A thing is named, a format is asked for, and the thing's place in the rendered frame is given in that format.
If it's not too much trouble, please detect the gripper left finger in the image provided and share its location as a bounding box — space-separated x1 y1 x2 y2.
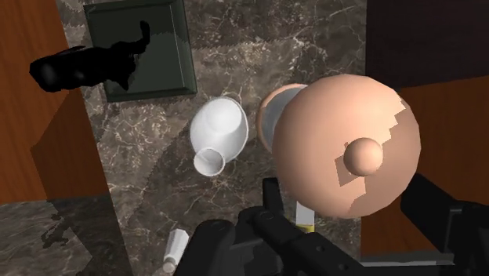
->
175 176 368 276

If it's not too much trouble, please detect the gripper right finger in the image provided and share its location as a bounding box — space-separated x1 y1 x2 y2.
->
400 173 489 276

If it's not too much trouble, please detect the white and yellow stick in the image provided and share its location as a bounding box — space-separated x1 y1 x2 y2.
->
295 202 317 234

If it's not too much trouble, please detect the white tube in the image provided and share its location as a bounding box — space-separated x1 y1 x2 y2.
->
161 228 190 274

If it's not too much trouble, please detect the peach domed lidded pot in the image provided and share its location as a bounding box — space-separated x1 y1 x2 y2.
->
255 73 422 220

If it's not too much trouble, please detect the white vase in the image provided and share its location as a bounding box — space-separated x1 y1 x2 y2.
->
190 96 250 177

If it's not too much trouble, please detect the dark green square tray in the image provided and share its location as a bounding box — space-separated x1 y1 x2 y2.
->
83 0 198 104

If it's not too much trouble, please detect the black cat figure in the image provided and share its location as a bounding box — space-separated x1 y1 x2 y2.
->
29 20 151 93

